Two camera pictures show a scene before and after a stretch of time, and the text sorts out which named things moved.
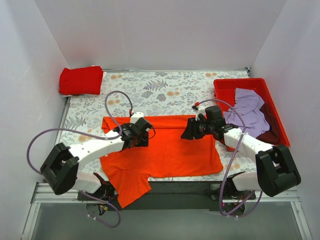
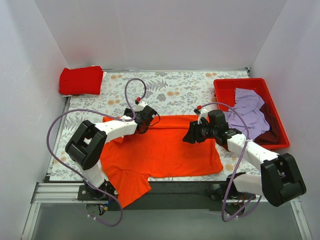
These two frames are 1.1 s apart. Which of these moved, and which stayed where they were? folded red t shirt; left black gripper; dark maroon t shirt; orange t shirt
Moved: left black gripper
Stayed: orange t shirt; dark maroon t shirt; folded red t shirt
